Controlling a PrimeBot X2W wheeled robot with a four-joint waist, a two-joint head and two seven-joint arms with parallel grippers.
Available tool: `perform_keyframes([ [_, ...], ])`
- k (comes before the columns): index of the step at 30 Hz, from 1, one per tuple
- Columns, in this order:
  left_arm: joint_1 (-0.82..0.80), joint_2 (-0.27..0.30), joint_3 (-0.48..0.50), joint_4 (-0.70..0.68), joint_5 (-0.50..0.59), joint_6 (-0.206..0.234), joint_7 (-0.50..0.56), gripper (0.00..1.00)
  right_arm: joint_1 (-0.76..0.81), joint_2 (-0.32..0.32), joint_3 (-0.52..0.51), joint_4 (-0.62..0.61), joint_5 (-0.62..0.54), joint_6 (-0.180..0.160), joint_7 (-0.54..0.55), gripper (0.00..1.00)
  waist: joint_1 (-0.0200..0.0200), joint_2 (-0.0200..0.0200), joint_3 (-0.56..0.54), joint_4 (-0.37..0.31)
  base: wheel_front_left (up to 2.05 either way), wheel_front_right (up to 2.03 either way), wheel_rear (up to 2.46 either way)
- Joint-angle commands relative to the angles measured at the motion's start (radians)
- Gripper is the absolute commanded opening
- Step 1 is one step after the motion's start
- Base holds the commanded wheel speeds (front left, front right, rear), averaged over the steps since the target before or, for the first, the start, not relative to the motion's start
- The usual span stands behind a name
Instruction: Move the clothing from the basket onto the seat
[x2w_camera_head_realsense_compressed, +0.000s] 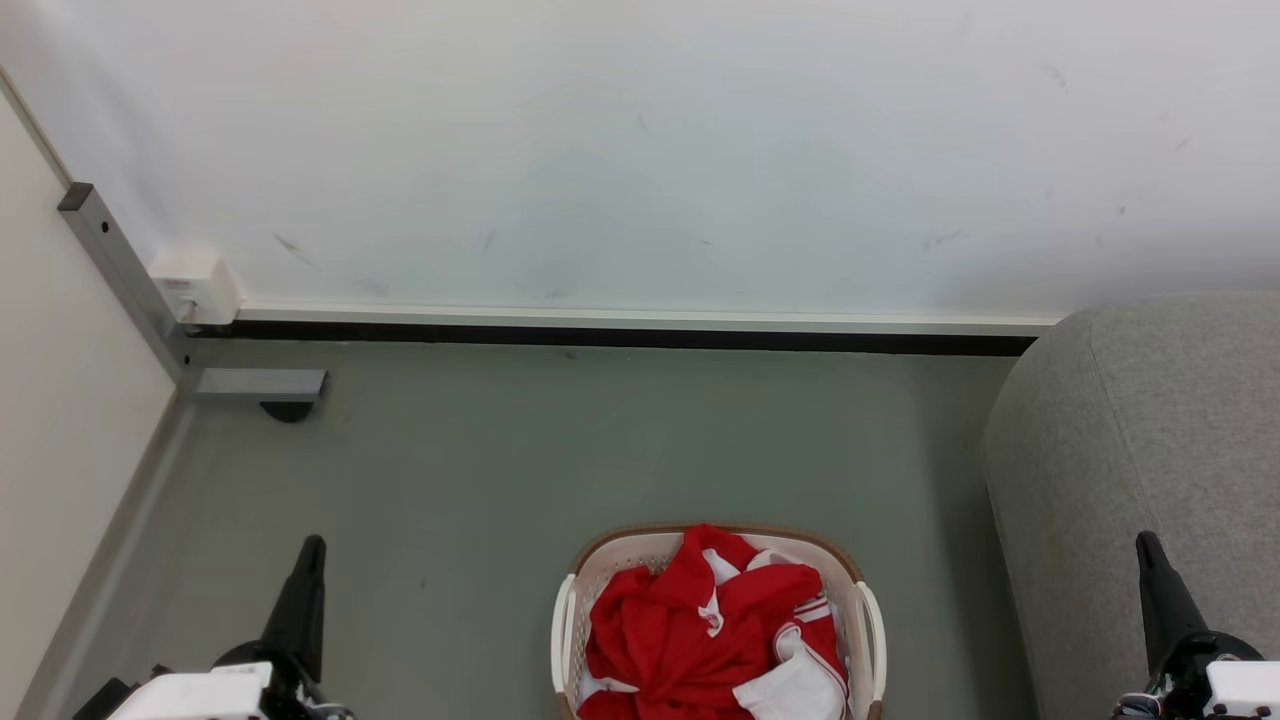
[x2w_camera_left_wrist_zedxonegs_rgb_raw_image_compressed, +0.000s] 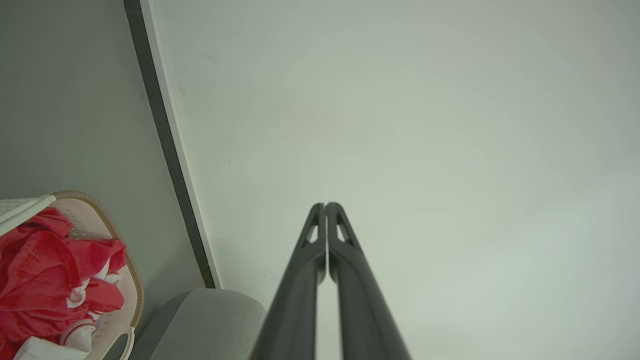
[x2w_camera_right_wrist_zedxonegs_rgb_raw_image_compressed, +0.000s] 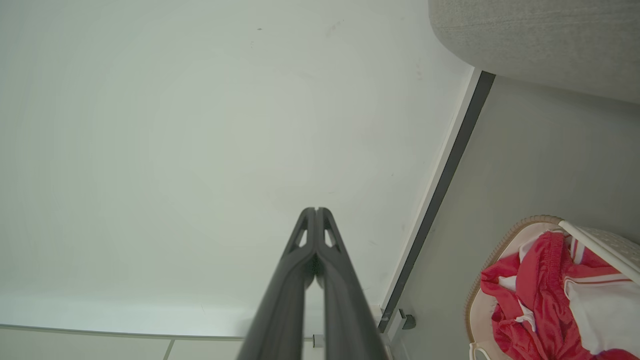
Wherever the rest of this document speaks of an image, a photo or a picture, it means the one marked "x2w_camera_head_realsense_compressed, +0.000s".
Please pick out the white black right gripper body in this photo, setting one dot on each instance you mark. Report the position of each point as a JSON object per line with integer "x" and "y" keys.
{"x": 1240, "y": 690}

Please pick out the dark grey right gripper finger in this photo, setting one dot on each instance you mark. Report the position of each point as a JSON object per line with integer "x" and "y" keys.
{"x": 1165, "y": 600}

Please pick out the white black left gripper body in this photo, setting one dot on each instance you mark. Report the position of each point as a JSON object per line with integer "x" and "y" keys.
{"x": 200, "y": 695}

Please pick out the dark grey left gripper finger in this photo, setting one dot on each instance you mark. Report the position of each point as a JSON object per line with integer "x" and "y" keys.
{"x": 300, "y": 600}

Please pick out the red shirt striped white cuff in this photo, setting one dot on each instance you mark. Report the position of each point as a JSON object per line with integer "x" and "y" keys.
{"x": 670, "y": 630}

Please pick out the grey fabric sofa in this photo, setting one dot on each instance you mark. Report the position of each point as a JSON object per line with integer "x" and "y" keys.
{"x": 1130, "y": 450}

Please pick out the black round foot pad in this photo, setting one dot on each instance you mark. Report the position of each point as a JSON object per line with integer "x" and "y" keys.
{"x": 288, "y": 410}

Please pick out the white laundry basket brown rim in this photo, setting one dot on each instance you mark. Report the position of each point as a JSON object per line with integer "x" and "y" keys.
{"x": 620, "y": 560}

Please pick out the white and black baseboard strip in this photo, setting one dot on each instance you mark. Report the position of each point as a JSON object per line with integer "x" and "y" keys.
{"x": 600, "y": 325}

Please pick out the white wall socket box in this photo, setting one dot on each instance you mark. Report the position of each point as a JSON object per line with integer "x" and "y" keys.
{"x": 195, "y": 288}

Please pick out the grey metal frame post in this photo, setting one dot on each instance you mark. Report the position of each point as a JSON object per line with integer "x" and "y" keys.
{"x": 120, "y": 265}

